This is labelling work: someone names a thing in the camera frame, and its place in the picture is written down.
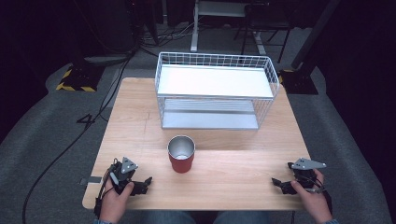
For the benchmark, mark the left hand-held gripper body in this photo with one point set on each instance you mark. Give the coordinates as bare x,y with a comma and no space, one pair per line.
124,173

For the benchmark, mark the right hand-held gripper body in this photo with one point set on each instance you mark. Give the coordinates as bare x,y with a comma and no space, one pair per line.
303,172

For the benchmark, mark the person's right hand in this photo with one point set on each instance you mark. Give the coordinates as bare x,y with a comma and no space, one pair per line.
313,200

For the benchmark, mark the person's left hand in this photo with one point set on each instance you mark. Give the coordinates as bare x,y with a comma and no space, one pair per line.
113,202

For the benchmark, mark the grey tape strip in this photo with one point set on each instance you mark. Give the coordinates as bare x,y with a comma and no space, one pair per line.
91,179

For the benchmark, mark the red cup with metal inside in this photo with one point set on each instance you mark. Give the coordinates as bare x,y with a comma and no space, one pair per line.
181,155

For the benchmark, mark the black base with yellow stripes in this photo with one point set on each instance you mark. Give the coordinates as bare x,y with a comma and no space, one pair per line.
79,79

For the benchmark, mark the black slanted stand with base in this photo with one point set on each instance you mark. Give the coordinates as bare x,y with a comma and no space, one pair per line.
306,46

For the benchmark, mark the black chair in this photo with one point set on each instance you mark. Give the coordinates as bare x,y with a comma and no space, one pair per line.
264,21

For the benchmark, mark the white desk frame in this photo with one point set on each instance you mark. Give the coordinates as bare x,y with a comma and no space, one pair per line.
199,18

